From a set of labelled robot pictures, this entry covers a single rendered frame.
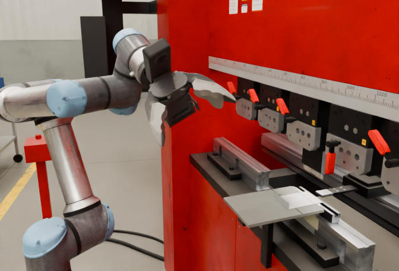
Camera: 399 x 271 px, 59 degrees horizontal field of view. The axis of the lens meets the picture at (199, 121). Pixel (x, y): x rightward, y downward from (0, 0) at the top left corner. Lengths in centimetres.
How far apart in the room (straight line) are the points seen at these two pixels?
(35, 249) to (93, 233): 17
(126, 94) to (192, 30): 106
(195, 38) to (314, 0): 86
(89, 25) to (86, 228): 107
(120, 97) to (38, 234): 48
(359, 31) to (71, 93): 69
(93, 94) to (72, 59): 739
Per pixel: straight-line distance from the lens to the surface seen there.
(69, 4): 813
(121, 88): 82
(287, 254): 118
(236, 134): 202
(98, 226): 116
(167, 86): 66
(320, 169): 118
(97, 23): 188
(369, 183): 135
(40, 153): 258
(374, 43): 95
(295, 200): 122
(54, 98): 77
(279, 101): 120
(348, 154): 103
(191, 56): 184
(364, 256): 113
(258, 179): 152
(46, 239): 108
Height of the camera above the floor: 154
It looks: 15 degrees down
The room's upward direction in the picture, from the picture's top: straight up
